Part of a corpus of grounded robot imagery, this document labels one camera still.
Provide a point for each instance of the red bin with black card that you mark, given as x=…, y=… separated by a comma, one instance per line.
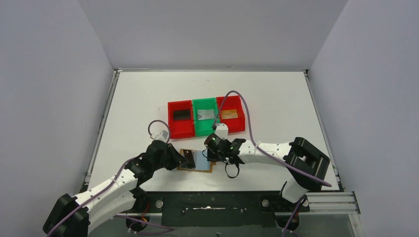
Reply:
x=182, y=128

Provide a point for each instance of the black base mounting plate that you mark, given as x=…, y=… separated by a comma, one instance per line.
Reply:
x=214, y=209

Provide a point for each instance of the gold card in bin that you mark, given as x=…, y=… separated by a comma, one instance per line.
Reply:
x=229, y=114

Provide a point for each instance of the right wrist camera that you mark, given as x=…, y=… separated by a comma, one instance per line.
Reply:
x=220, y=130

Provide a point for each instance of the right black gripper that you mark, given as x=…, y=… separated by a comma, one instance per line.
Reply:
x=213, y=157

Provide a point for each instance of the yellow leather card holder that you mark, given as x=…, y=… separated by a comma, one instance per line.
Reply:
x=202, y=164

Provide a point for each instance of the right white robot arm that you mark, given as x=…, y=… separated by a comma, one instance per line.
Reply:
x=307, y=165

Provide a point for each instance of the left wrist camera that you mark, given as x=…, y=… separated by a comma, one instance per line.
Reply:
x=162, y=136

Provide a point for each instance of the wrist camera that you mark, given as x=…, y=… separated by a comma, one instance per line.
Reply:
x=220, y=130
x=162, y=136

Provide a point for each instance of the green plastic bin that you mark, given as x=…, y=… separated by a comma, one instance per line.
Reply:
x=204, y=127

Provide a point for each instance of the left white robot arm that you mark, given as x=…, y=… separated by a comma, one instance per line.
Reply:
x=78, y=215

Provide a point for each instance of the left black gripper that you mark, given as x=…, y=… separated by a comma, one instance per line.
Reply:
x=176, y=157

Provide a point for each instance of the aluminium frame rail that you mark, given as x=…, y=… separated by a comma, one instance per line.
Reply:
x=316, y=203

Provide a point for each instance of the red bin with gold card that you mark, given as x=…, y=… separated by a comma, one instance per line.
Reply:
x=234, y=125

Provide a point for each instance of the silver card in bin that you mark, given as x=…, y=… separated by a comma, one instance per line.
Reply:
x=205, y=114

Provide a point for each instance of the black card in bin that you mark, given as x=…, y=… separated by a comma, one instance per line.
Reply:
x=181, y=115

